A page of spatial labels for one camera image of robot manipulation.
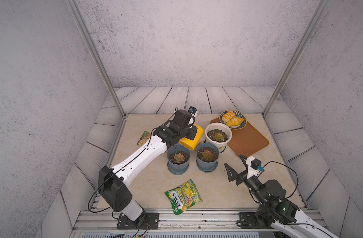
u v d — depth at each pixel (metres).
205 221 0.74
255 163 0.55
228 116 1.13
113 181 0.43
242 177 0.60
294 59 0.89
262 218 0.63
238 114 1.18
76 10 0.71
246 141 1.06
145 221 0.72
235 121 1.10
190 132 0.68
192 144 0.76
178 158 0.87
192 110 0.67
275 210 0.53
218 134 0.95
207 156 0.86
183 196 0.79
